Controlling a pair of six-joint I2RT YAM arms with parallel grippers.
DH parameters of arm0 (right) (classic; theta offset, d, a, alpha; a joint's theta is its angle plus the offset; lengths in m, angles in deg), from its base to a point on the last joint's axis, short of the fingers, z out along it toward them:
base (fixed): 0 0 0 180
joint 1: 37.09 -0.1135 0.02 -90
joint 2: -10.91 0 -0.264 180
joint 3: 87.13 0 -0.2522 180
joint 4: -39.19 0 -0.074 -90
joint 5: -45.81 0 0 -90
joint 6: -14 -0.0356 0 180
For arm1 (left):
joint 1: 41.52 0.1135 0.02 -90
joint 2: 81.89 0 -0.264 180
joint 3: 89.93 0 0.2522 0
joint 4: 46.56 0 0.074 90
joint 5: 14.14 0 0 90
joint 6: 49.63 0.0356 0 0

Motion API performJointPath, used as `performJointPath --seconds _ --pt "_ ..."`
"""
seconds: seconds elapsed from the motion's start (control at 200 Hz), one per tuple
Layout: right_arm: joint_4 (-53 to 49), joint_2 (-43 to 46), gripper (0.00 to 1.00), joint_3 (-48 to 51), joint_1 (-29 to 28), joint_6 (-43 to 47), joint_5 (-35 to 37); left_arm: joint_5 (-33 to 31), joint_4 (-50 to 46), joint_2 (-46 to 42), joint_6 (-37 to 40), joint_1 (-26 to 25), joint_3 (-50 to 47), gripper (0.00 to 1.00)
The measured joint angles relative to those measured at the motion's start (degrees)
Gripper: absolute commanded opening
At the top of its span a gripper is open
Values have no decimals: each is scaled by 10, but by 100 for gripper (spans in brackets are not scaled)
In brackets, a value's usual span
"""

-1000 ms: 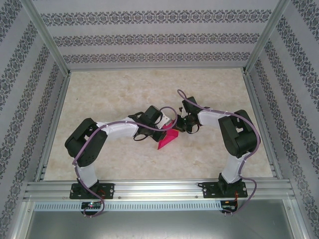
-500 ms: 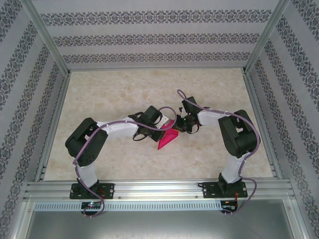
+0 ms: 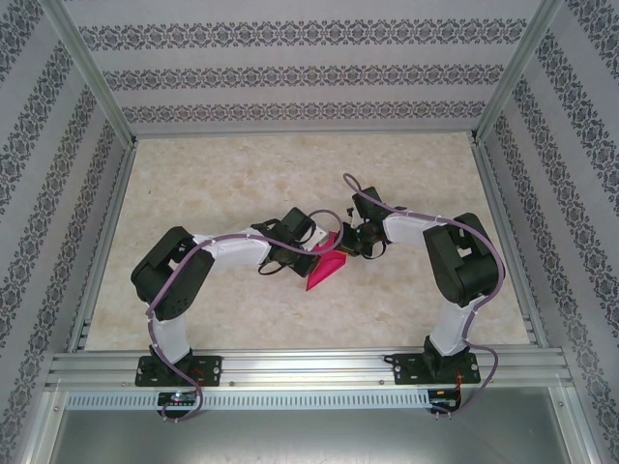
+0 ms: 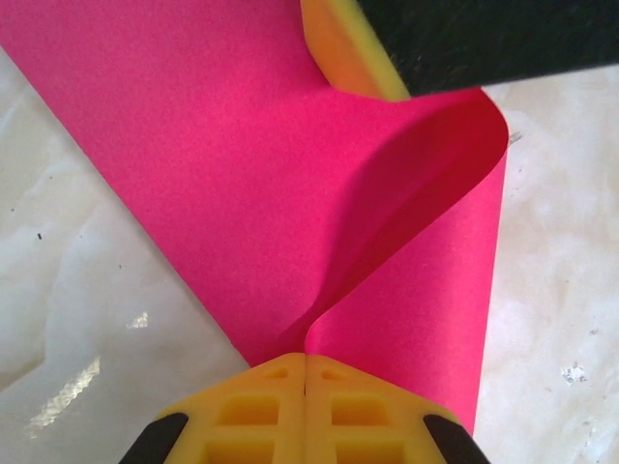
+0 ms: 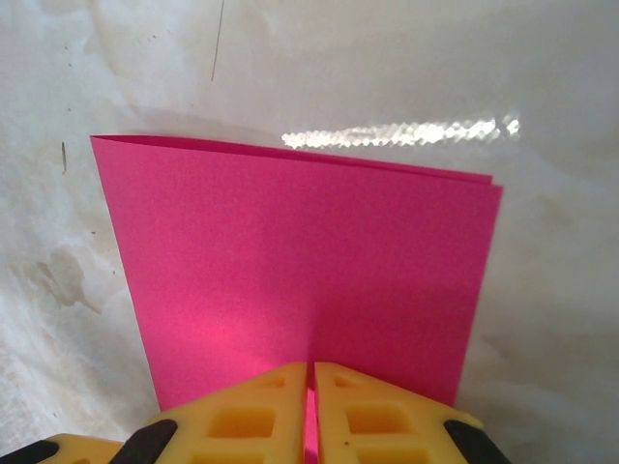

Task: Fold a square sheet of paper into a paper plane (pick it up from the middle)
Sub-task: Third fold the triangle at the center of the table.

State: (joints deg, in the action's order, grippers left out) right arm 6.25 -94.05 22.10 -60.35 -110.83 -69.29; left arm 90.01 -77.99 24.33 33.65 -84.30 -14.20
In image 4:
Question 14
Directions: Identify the pink paper sheet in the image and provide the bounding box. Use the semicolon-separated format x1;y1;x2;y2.
0;0;510;434

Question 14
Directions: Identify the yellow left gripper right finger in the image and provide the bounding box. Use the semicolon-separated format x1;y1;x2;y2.
304;354;487;464

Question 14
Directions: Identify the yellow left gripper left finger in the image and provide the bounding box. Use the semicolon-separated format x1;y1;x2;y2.
123;352;308;464

